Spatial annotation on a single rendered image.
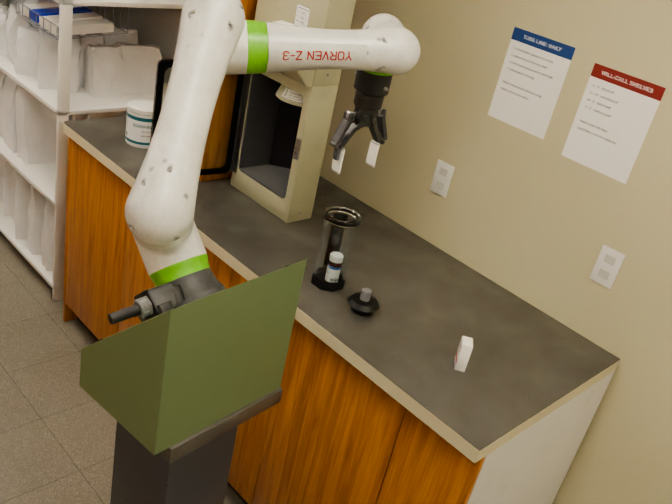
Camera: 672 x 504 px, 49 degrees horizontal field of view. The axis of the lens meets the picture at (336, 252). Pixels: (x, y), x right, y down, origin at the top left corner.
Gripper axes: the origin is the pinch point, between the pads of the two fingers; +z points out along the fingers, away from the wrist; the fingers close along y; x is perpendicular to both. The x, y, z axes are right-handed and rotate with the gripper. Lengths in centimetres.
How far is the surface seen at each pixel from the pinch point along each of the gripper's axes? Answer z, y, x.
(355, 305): 34.5, 5.5, 16.5
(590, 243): 12, -55, 48
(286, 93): -2.2, -15.3, -47.3
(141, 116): 26, 1, -104
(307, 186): 25.2, -19.1, -33.8
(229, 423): 39, 60, 33
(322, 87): -8.7, -17.3, -34.0
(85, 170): 53, 14, -120
